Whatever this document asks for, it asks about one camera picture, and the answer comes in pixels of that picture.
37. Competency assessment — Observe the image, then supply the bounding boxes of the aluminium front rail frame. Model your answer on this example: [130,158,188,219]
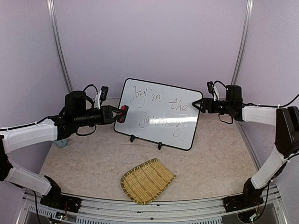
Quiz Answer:
[16,184,288,224]

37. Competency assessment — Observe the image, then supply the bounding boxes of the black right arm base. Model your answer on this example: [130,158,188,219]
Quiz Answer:
[223,178,267,212]

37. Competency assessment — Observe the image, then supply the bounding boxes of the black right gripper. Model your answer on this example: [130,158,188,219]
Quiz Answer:
[193,97,233,114]

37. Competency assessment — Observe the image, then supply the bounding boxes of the woven bamboo tray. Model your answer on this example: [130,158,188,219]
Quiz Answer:
[120,158,176,205]

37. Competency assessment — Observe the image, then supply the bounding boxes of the aluminium corner post right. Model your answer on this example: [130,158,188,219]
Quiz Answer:
[231,0,254,85]

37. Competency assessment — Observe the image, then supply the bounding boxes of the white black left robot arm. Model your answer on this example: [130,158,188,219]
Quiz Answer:
[0,87,128,208]

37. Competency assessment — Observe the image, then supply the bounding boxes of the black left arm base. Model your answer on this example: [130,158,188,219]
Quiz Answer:
[40,175,82,213]

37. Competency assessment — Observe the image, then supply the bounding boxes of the aluminium corner post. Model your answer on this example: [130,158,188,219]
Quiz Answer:
[231,0,254,85]
[47,0,73,93]

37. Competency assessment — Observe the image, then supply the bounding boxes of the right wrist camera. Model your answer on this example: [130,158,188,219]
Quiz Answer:
[207,81,220,101]

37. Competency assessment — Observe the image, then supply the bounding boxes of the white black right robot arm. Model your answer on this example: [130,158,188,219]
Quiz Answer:
[114,79,299,190]

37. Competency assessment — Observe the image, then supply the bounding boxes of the white whiteboard black frame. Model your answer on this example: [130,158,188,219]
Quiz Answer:
[114,78,203,151]

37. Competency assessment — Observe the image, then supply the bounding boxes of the aluminium corner post left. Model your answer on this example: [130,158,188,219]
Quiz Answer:
[47,0,73,93]

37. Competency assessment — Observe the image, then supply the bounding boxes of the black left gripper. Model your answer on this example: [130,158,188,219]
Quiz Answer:
[74,105,126,127]

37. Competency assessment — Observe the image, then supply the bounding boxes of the red bone-shaped eraser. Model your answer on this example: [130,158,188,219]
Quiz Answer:
[117,105,129,123]

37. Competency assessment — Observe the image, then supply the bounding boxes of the light blue mug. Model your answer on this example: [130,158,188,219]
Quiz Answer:
[54,139,67,148]

